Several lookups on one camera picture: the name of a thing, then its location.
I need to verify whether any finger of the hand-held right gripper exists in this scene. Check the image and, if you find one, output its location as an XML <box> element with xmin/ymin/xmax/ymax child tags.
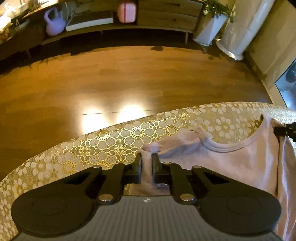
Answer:
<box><xmin>274</xmin><ymin>123</ymin><xmax>296</xmax><ymax>142</ymax></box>

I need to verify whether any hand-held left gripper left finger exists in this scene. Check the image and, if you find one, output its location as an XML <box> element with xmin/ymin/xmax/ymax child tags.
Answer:
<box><xmin>66</xmin><ymin>153</ymin><xmax>142</xmax><ymax>205</ymax></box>

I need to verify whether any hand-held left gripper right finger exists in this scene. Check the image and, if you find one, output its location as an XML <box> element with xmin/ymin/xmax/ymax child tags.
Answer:
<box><xmin>152</xmin><ymin>153</ymin><xmax>230</xmax><ymax>205</ymax></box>

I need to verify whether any lavender shirt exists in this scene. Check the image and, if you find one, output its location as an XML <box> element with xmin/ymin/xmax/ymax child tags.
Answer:
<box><xmin>128</xmin><ymin>113</ymin><xmax>296</xmax><ymax>241</ymax></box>

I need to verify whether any glass sliding door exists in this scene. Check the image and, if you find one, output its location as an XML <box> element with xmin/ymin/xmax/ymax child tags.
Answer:
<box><xmin>275</xmin><ymin>68</ymin><xmax>296</xmax><ymax>108</ymax></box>

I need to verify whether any floral lace tablecloth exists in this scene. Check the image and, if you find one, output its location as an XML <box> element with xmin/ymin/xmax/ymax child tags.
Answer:
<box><xmin>0</xmin><ymin>101</ymin><xmax>296</xmax><ymax>241</ymax></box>

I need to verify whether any white tower air conditioner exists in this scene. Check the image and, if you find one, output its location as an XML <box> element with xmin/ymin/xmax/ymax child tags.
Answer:
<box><xmin>216</xmin><ymin>0</ymin><xmax>275</xmax><ymax>61</ymax></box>

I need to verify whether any potted plant in white pot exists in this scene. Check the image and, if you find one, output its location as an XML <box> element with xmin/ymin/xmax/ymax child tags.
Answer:
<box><xmin>193</xmin><ymin>0</ymin><xmax>234</xmax><ymax>46</ymax></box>

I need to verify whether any long wooden TV cabinet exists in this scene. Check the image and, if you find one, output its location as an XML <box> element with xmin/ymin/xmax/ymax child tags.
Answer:
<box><xmin>0</xmin><ymin>0</ymin><xmax>205</xmax><ymax>63</ymax></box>

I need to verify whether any flat white box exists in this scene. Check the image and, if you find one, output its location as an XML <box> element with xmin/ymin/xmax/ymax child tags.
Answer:
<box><xmin>65</xmin><ymin>10</ymin><xmax>114</xmax><ymax>32</ymax></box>

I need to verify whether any pink case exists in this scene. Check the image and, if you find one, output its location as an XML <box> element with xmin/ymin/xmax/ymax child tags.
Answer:
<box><xmin>117</xmin><ymin>0</ymin><xmax>137</xmax><ymax>24</ymax></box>

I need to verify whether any purple kettlebell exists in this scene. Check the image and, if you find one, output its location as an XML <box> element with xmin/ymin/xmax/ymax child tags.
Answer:
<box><xmin>44</xmin><ymin>7</ymin><xmax>67</xmax><ymax>36</ymax></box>

